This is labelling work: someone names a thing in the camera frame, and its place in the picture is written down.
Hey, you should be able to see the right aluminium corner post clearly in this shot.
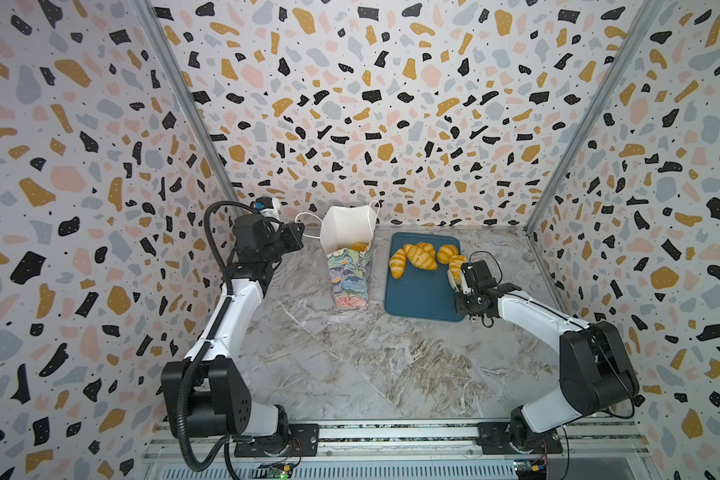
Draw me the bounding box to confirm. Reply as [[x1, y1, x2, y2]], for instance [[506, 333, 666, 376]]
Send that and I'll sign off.
[[523, 0, 667, 234]]

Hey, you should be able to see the white floral paper bag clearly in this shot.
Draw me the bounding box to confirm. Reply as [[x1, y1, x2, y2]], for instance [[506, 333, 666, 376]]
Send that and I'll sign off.
[[295, 201, 381, 309]]

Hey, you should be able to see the large sesame bread loaf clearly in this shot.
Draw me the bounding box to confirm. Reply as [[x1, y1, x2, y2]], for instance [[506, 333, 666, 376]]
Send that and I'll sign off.
[[349, 242, 369, 252]]

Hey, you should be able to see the braided twist bread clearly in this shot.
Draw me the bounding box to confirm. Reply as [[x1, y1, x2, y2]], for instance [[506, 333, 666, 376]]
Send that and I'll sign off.
[[448, 255, 466, 290]]

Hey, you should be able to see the small striped croissant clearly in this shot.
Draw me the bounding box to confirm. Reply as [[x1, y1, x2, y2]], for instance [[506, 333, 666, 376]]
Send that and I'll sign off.
[[388, 248, 408, 279]]

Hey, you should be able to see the shell shaped striped bun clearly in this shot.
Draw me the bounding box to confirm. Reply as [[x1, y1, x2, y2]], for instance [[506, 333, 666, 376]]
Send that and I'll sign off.
[[436, 244, 459, 265]]

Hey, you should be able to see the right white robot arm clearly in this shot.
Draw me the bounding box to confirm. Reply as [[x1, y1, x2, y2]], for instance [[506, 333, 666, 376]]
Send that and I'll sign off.
[[448, 260, 639, 453]]

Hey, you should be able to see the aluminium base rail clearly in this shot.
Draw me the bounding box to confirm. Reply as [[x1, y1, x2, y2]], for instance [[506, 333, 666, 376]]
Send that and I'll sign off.
[[140, 416, 661, 479]]

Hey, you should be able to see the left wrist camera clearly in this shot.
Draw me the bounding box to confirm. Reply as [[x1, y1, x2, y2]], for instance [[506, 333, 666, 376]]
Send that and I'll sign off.
[[252, 196, 281, 219]]

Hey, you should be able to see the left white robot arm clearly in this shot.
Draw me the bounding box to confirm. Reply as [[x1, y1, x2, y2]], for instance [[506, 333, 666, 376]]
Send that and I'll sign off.
[[161, 213, 304, 442]]

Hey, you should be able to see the left aluminium corner post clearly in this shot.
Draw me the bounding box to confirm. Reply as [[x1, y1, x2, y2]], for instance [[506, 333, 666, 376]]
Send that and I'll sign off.
[[132, 0, 238, 201]]

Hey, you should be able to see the large striped croissant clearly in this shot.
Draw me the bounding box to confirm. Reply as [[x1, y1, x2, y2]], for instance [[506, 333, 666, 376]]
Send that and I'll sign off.
[[403, 244, 438, 271]]

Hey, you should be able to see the black corrugated cable conduit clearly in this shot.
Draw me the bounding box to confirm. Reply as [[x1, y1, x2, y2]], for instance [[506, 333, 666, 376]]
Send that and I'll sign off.
[[176, 200, 259, 474]]

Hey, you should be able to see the round striped bun behind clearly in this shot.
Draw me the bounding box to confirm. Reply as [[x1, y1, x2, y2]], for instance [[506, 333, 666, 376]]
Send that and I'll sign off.
[[417, 242, 436, 257]]

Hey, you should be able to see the teal plastic tray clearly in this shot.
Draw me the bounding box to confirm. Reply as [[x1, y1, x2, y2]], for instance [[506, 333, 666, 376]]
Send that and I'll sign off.
[[384, 232, 464, 322]]

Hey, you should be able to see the aluminium corner post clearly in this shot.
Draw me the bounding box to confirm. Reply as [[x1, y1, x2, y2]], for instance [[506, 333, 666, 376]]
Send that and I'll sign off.
[[132, 0, 238, 201], [523, 0, 667, 234]]

